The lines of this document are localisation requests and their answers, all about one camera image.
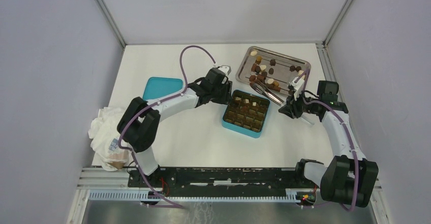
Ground teal chocolate box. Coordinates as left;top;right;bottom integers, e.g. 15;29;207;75
222;90;270;139

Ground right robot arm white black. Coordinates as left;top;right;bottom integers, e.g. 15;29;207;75
279;78;379;211

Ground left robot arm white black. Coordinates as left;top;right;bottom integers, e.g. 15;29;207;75
117;65;232;187

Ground steel tray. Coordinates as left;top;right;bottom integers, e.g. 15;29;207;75
236;46;311;96

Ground teal box lid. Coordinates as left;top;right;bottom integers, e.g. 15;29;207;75
142;77;183;101

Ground white cloth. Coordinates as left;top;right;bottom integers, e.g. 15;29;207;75
88;107;130;172

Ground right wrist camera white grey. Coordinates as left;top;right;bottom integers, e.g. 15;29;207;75
288;76;305;101

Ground wrist camera white grey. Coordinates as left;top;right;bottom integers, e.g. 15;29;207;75
214;65;231;76
288;76;305;101

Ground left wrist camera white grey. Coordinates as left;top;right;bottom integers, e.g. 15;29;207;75
214;65;231;76

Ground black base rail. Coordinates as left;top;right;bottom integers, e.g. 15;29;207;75
128;167;315;198

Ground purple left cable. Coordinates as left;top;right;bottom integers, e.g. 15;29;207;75
117;45;218;210

